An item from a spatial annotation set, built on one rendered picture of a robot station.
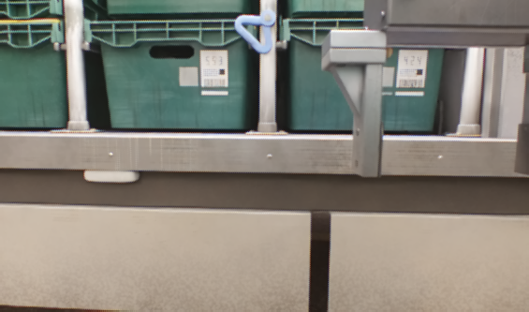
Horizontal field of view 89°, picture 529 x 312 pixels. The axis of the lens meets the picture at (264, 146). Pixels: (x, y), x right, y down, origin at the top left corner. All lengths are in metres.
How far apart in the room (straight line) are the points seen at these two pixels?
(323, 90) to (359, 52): 0.46
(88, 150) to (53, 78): 0.30
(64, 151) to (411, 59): 0.74
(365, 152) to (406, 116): 0.51
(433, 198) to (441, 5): 0.42
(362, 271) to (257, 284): 0.20
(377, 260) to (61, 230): 0.60
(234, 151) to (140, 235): 0.24
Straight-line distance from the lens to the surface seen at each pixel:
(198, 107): 0.67
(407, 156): 0.53
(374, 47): 0.21
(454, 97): 0.85
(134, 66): 0.74
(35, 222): 0.69
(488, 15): 0.24
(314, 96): 0.66
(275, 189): 0.51
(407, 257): 0.59
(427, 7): 0.22
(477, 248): 0.64
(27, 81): 0.90
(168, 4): 0.75
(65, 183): 0.66
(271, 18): 0.63
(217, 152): 0.49
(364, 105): 0.21
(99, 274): 0.66
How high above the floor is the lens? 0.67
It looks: 5 degrees down
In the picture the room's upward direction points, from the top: straight up
